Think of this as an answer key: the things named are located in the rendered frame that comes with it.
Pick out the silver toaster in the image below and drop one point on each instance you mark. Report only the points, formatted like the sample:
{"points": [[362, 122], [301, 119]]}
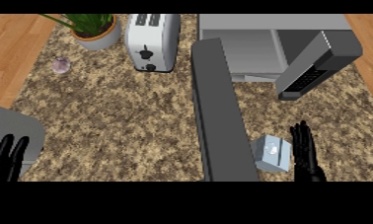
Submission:
{"points": [[153, 42]]}

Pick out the pale blue milk carton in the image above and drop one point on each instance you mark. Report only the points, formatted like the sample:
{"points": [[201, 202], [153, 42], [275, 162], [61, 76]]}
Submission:
{"points": [[272, 153]]}

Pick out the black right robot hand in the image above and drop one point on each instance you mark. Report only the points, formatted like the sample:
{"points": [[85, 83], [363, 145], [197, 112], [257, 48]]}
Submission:
{"points": [[306, 155]]}

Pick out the potted green plant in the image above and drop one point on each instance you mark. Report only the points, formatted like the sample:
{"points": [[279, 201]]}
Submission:
{"points": [[92, 30]]}

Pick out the grey rounded sink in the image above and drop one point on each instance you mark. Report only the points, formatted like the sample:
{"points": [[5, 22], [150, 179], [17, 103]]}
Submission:
{"points": [[20, 135]]}

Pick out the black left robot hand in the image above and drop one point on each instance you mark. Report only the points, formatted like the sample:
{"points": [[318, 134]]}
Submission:
{"points": [[13, 159]]}

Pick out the small clear glass jar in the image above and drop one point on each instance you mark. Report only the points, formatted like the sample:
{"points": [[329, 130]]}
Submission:
{"points": [[63, 65]]}

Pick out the grey microwave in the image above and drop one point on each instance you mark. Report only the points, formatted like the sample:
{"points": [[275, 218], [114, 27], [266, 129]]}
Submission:
{"points": [[287, 50]]}

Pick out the dark grey microwave door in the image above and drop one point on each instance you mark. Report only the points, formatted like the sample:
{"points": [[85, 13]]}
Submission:
{"points": [[222, 112]]}

